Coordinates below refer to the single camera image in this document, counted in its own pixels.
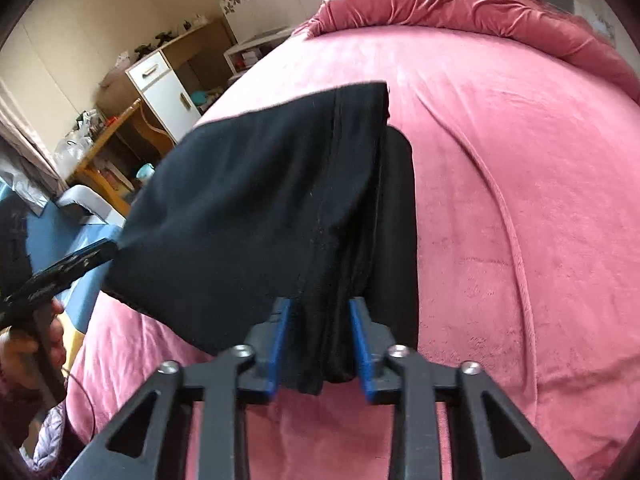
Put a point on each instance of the pink bed blanket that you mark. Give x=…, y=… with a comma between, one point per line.
x=500, y=210

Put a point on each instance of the white wall socket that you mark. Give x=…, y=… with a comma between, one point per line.
x=603, y=27

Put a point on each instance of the light padded chair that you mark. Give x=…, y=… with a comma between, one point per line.
x=90, y=205

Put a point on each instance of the lilac quilted cloth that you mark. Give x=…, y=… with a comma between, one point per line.
x=50, y=445

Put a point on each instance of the white cabinet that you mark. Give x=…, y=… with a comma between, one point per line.
x=162, y=92

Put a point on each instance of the clear plastic bag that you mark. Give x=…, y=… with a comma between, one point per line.
x=75, y=150

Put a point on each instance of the beige curtain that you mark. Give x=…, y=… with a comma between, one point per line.
x=25, y=145

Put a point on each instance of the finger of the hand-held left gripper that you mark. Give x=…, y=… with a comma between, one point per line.
x=75, y=265

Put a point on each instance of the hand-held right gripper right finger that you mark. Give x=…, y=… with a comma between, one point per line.
x=361, y=352

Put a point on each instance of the wooden desk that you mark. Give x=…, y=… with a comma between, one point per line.
x=112, y=150

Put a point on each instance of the wooden shelf unit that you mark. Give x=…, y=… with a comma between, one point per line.
x=200, y=47

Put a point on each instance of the blue mat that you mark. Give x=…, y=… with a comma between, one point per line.
x=55, y=240

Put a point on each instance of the teal bowl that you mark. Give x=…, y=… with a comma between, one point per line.
x=200, y=98

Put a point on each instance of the teal pot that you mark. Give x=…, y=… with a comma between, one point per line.
x=145, y=172

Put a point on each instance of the person's left hand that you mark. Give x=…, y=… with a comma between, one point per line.
x=17, y=355

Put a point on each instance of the black pants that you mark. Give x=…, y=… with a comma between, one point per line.
x=250, y=210

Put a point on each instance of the grey white bedside table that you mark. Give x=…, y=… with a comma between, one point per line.
x=252, y=50

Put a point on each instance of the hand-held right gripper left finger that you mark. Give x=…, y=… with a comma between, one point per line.
x=280, y=352

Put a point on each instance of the person's left forearm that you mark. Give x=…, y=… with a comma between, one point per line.
x=15, y=412

